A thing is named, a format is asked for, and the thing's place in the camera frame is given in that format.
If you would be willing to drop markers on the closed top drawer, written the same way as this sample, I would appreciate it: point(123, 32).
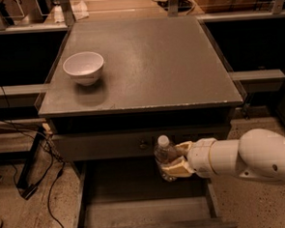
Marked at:
point(125, 143)

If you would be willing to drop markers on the open middle drawer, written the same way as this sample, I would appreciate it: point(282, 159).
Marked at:
point(130, 193)

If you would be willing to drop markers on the round metal drawer knob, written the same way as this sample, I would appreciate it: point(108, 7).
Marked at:
point(143, 145)

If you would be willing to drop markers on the grey wooden drawer cabinet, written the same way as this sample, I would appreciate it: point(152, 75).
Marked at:
point(158, 73)

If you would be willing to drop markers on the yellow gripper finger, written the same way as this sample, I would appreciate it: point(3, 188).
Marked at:
point(183, 148)
point(179, 168)

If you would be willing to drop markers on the white ceramic bowl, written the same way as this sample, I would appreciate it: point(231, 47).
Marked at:
point(84, 68)

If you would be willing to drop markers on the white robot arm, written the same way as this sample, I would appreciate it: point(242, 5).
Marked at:
point(259, 155)

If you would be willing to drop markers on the black metal stand leg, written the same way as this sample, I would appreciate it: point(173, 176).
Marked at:
point(22, 183)

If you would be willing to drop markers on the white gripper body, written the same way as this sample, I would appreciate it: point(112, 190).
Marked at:
point(199, 157)

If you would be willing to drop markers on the white paper sheet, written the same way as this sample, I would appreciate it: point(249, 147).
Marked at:
point(79, 10)

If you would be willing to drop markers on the clear plastic water bottle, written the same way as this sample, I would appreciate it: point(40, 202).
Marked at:
point(165, 152)

